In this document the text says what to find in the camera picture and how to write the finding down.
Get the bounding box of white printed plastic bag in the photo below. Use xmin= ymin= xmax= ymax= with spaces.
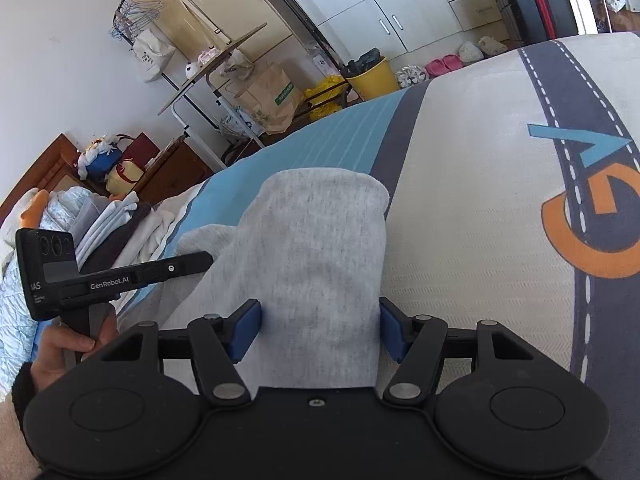
xmin=220 ymin=105 xmax=266 ymax=136

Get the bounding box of wooden rolling side table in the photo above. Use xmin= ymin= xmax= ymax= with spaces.
xmin=156 ymin=22 xmax=269 ymax=172

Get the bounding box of brown paper bag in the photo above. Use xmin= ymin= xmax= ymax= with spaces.
xmin=234 ymin=62 xmax=306 ymax=135

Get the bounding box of blue stuffed bag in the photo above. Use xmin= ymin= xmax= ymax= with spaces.
xmin=77 ymin=134 xmax=123 ymax=183

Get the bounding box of white wardrobe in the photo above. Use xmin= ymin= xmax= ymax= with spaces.
xmin=260 ymin=0 xmax=516 ymax=56

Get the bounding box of multicolour striped printed blanket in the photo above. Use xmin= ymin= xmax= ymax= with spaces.
xmin=115 ymin=32 xmax=640 ymax=480

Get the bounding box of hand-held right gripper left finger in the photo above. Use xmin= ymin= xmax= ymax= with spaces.
xmin=99 ymin=298 xmax=264 ymax=407

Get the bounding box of light grey garment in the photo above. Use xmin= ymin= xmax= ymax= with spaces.
xmin=160 ymin=167 xmax=391 ymax=391

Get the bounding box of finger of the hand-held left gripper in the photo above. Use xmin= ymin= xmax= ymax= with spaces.
xmin=131 ymin=252 xmax=214 ymax=287

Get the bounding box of black red suitcase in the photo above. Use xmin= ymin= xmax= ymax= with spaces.
xmin=477 ymin=0 xmax=581 ymax=46

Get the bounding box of yellow plastic bag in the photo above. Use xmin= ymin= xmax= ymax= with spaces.
xmin=304 ymin=75 xmax=351 ymax=121

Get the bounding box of black garment rack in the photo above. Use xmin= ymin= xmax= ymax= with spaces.
xmin=112 ymin=0 xmax=361 ymax=111

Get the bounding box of white plastic package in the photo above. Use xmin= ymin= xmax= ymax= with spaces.
xmin=307 ymin=42 xmax=341 ymax=78

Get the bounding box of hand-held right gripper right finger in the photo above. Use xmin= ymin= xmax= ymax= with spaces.
xmin=378 ymin=297 xmax=539 ymax=407

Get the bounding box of pale yellow bag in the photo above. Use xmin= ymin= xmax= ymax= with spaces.
xmin=104 ymin=159 xmax=146 ymax=196

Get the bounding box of person's left hand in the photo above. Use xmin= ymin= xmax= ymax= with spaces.
xmin=29 ymin=322 xmax=108 ymax=395

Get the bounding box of white tote bag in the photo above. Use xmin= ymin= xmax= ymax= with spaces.
xmin=131 ymin=25 xmax=177 ymax=83

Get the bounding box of brown wooden headboard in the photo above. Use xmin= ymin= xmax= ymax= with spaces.
xmin=0 ymin=133 xmax=88 ymax=216

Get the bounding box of bunch of wire hangers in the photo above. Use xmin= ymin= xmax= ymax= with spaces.
xmin=111 ymin=0 xmax=166 ymax=43

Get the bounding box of light blue patterned quilt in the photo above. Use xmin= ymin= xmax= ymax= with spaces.
xmin=0 ymin=186 xmax=98 ymax=378

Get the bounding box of dark brown folded garment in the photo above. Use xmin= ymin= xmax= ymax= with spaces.
xmin=90 ymin=204 xmax=153 ymax=268

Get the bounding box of white folded garment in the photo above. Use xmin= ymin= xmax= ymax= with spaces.
xmin=85 ymin=191 xmax=140 ymax=256

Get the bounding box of brown wooden nightstand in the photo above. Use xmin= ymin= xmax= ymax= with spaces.
xmin=132 ymin=135 xmax=217 ymax=206

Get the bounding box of beige wooden cabinet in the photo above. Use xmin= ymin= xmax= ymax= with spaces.
xmin=110 ymin=0 xmax=321 ymax=76

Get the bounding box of dark red bag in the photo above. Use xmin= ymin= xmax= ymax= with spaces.
xmin=120 ymin=132 xmax=161 ymax=166

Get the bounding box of yellow trash bin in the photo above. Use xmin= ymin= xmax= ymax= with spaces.
xmin=345 ymin=49 xmax=401 ymax=101

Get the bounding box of orange plush toy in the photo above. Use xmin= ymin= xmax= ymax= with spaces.
xmin=0 ymin=187 xmax=50 ymax=261

